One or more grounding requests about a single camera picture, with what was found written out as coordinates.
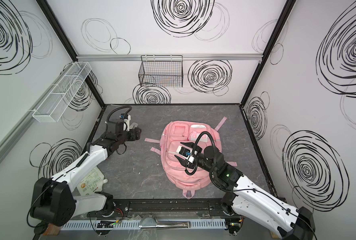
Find black corner frame post right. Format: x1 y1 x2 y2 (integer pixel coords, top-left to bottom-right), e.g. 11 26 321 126
240 0 296 108

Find white slotted cable duct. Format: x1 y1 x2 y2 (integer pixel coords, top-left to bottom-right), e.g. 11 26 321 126
61 217 227 231

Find white wire shelf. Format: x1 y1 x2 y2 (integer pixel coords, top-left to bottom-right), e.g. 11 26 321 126
32 62 92 123

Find black corner frame post left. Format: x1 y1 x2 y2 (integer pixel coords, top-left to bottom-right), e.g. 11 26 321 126
36 0 105 109

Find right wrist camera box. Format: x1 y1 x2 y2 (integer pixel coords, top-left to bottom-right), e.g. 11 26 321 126
177 146 194 164

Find clear plastic pencil case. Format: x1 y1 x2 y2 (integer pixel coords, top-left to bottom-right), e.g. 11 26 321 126
130 123 138 129

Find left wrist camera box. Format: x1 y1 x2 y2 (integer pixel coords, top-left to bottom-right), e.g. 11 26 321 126
122 114 131 132

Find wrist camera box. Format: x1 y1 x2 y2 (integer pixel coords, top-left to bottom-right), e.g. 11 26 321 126
122 114 131 132
177 146 194 164

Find black wire basket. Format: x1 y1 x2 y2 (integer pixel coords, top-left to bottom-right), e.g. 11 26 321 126
138 60 184 88

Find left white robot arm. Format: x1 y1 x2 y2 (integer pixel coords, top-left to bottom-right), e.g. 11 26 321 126
26 106 142 227

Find aluminium wall rail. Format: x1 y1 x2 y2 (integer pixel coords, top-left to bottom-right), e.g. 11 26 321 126
76 53 263 62

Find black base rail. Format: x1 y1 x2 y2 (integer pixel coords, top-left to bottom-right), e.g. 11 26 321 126
84 197 242 218

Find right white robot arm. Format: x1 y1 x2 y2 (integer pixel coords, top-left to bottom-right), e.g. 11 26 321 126
175 131 317 240

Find pink student backpack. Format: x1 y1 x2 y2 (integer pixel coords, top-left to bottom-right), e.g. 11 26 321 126
145 117 227 199

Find black corner frame post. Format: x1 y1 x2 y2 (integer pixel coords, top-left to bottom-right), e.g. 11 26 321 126
36 0 105 109
240 0 296 108

